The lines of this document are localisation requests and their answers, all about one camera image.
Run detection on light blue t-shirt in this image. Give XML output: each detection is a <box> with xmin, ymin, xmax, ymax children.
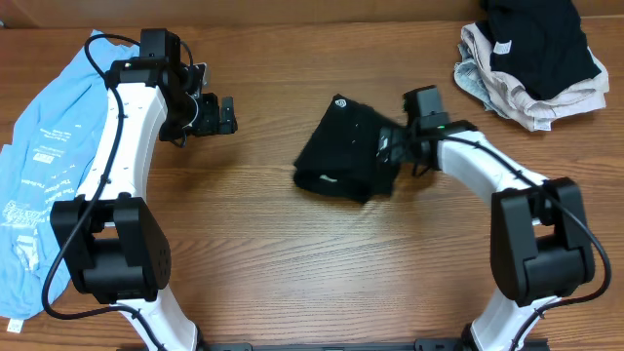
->
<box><xmin>1</xmin><ymin>31</ymin><xmax>138</xmax><ymax>320</ymax></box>

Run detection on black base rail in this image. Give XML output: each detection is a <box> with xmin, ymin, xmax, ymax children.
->
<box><xmin>198</xmin><ymin>338</ymin><xmax>471</xmax><ymax>351</ymax></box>

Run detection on black t-shirt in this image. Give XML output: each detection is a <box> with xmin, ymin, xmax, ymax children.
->
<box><xmin>292</xmin><ymin>95</ymin><xmax>400</xmax><ymax>204</ymax></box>

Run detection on beige crumpled shorts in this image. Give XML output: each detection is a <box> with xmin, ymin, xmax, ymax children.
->
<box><xmin>460</xmin><ymin>23</ymin><xmax>609</xmax><ymax>132</ymax></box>

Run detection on grey patterned cloth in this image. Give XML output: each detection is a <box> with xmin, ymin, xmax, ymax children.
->
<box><xmin>453</xmin><ymin>43</ymin><xmax>499</xmax><ymax>113</ymax></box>

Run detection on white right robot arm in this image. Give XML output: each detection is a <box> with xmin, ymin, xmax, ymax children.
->
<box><xmin>377</xmin><ymin>121</ymin><xmax>595</xmax><ymax>350</ymax></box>

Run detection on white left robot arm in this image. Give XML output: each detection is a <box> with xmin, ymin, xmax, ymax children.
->
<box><xmin>51</xmin><ymin>58</ymin><xmax>237</xmax><ymax>350</ymax></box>

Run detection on dark navy folded garment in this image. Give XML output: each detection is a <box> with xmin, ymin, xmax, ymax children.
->
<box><xmin>480</xmin><ymin>0</ymin><xmax>598</xmax><ymax>97</ymax></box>

